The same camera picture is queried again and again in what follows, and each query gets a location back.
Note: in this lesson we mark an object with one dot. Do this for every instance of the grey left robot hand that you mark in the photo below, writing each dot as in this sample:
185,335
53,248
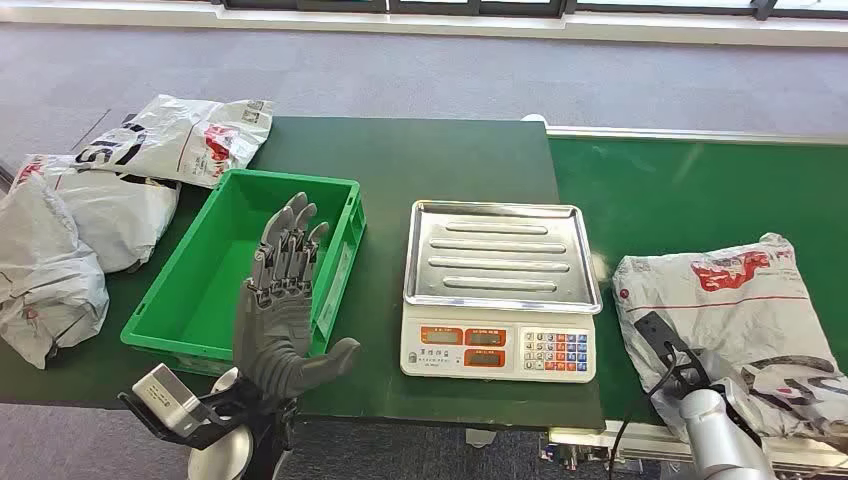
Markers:
275,331

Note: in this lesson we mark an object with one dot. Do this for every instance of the grey parcel bag red logo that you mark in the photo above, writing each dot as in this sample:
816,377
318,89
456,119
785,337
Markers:
742,311

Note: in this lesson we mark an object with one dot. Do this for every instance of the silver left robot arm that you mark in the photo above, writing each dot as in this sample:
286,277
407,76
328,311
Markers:
225,457

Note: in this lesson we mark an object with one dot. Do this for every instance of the green conveyor belt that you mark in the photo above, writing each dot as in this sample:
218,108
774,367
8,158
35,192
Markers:
696,192

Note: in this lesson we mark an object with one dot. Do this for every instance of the white label on crate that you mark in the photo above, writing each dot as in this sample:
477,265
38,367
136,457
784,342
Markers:
334,291

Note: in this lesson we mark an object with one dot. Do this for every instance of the green plastic crate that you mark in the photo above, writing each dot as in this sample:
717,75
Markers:
199,291

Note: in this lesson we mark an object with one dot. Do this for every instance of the white electronic scale body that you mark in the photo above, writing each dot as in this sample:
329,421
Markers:
464,361

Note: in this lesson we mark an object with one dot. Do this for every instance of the grey crumpled parcel bag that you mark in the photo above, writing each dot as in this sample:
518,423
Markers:
46,285
112,212

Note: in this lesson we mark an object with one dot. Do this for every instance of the grey parcel bag with QR code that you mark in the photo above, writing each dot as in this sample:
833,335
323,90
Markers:
172,139

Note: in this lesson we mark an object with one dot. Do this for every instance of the steel scale tray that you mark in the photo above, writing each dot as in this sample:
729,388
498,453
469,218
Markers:
497,255

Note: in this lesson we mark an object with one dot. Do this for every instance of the white window sill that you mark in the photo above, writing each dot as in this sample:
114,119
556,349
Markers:
397,26

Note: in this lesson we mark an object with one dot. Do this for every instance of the black left wrist camera bracket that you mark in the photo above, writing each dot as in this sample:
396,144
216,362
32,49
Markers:
205,430

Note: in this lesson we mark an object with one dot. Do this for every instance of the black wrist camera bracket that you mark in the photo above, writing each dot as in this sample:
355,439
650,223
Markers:
205,430
662,334

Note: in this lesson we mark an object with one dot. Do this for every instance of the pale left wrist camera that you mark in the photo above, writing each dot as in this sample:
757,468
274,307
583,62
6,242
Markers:
166,397

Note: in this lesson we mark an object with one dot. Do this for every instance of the dark window frame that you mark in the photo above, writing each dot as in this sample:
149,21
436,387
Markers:
430,6

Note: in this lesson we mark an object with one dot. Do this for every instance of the black right wrist camera bracket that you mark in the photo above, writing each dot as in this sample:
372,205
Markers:
662,334

